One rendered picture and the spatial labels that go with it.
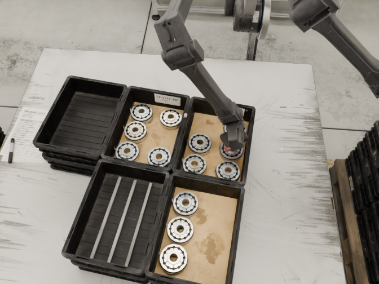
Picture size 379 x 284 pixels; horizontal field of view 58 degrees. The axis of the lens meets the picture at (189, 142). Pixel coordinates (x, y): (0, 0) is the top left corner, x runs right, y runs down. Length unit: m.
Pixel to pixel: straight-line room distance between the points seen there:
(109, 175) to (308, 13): 0.99
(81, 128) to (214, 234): 0.78
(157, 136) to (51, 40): 2.08
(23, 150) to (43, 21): 2.03
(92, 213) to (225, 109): 0.67
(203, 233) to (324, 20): 0.86
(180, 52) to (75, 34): 2.51
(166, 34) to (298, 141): 1.02
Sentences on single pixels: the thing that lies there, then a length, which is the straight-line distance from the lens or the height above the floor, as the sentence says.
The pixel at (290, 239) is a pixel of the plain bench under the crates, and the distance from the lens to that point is 1.57.
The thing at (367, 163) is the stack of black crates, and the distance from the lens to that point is 2.23.
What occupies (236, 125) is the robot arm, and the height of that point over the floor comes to 1.09.
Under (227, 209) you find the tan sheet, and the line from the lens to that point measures 1.42.
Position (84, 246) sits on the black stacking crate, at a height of 0.83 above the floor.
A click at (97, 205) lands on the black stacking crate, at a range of 1.46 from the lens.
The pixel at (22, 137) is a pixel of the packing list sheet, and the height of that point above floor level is 0.70.
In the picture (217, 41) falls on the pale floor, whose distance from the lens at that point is 3.24.
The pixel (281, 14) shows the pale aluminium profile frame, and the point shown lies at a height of 0.13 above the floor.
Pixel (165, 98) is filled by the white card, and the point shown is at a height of 0.89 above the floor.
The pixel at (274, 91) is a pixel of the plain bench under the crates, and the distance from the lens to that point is 1.96.
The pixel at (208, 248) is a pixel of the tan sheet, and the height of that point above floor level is 0.83.
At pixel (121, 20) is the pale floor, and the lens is 3.51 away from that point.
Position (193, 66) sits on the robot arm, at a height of 1.41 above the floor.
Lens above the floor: 2.15
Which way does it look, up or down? 58 degrees down
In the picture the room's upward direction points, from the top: 1 degrees clockwise
